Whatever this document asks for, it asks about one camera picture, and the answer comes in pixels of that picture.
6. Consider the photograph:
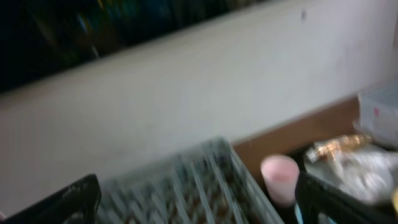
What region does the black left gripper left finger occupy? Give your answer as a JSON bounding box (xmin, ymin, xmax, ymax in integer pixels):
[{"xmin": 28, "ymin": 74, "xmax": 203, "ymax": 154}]
[{"xmin": 1, "ymin": 174, "xmax": 101, "ymax": 224}]

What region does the pink cup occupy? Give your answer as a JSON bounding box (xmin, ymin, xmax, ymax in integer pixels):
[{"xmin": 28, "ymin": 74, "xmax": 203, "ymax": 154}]
[{"xmin": 260, "ymin": 154, "xmax": 300, "ymax": 207}]

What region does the clear plastic bin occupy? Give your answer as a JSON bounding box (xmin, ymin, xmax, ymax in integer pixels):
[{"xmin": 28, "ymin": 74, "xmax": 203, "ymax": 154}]
[{"xmin": 353, "ymin": 81, "xmax": 397, "ymax": 148}]

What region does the gold coffee sachet wrapper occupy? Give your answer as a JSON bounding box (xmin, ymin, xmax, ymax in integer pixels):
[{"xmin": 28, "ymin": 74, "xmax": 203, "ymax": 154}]
[{"xmin": 304, "ymin": 134, "xmax": 373, "ymax": 163}]

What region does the round black tray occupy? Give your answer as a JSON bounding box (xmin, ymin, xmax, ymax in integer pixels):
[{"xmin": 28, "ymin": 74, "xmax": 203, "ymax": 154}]
[{"xmin": 264, "ymin": 144, "xmax": 398, "ymax": 224}]

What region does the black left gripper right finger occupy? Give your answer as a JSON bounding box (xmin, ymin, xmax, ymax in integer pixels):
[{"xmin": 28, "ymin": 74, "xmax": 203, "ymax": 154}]
[{"xmin": 295, "ymin": 172, "xmax": 397, "ymax": 224}]

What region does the grey dishwasher rack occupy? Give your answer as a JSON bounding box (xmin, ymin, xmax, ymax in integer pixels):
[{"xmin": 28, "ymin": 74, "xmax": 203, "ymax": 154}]
[{"xmin": 96, "ymin": 138, "xmax": 283, "ymax": 223}]

